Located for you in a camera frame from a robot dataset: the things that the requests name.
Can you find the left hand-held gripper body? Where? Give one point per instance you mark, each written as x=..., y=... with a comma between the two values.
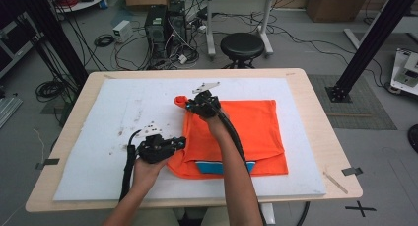
x=153, y=148

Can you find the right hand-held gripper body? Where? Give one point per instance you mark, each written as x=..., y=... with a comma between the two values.
x=206, y=106

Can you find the orange polo shirt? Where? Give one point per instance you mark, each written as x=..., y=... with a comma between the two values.
x=256, y=134

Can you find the person's right hand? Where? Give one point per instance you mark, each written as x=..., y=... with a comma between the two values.
x=217, y=125

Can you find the person's left hand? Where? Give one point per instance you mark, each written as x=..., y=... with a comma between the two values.
x=146, y=176

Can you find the person's legs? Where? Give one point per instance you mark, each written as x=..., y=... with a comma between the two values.
x=157, y=217

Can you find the black round stool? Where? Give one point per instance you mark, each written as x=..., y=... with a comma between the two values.
x=242, y=45

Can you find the white foam board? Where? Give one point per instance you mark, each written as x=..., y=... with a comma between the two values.
x=82, y=173

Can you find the black computer tower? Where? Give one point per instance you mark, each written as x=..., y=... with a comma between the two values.
x=155, y=28

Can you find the small white box device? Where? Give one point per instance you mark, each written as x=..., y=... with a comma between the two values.
x=122, y=31

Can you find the grey tape piece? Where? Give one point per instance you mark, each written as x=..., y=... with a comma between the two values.
x=49, y=162
x=352, y=171

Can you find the light wooden table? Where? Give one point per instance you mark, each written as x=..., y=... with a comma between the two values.
x=315, y=120

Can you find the round white table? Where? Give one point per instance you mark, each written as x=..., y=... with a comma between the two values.
x=95, y=2

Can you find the thin wooden stick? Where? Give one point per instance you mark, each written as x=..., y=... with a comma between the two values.
x=335, y=182

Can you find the grey floor mat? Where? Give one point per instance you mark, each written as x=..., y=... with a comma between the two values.
x=361, y=111

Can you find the closed cardboard box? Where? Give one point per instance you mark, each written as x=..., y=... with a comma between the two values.
x=335, y=5

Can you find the black tape cross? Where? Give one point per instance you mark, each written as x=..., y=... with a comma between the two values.
x=361, y=209

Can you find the white machine base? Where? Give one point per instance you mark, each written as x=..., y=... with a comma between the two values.
x=405, y=71

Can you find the black metal post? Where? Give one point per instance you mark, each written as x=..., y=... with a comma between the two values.
x=62, y=45
x=368, y=45

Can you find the silver aluminium rail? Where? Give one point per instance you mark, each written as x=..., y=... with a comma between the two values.
x=8, y=109

